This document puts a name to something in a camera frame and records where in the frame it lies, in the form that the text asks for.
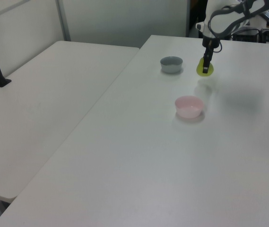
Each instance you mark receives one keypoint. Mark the black vertical stand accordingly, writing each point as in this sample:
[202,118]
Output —
[201,9]

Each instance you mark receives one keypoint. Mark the black box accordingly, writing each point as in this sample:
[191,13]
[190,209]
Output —
[245,35]

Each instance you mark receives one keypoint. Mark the grey aluminium partition post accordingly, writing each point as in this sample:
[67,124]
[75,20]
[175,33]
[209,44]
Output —
[64,21]

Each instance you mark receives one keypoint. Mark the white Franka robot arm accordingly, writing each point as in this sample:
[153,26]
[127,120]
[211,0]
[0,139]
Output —
[219,19]

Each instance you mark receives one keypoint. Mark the grey plastic bowl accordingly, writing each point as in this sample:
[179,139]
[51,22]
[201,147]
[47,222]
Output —
[170,68]

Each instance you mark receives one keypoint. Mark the white side table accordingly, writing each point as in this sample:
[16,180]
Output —
[42,106]

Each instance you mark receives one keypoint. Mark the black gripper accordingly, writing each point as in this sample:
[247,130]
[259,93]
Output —
[210,43]

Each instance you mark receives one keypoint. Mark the green pear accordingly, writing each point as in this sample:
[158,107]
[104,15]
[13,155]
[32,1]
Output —
[199,69]

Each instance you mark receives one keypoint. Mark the pink plastic bowl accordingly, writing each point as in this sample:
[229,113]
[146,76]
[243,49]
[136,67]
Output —
[188,111]

